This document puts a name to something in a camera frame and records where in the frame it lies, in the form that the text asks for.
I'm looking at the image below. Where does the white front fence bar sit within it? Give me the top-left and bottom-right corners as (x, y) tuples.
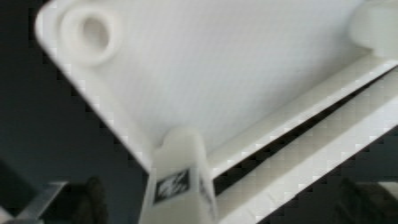
(215, 68), (398, 224)

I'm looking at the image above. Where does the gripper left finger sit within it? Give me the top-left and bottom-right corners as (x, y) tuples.
(10, 176), (108, 224)

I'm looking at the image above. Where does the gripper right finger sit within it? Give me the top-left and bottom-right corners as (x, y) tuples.
(334, 178), (398, 224)

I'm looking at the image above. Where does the white desk leg with tag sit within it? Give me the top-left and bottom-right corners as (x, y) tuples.
(348, 0), (398, 60)

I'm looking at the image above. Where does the white desk top tray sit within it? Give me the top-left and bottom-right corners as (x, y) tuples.
(35, 0), (398, 173)

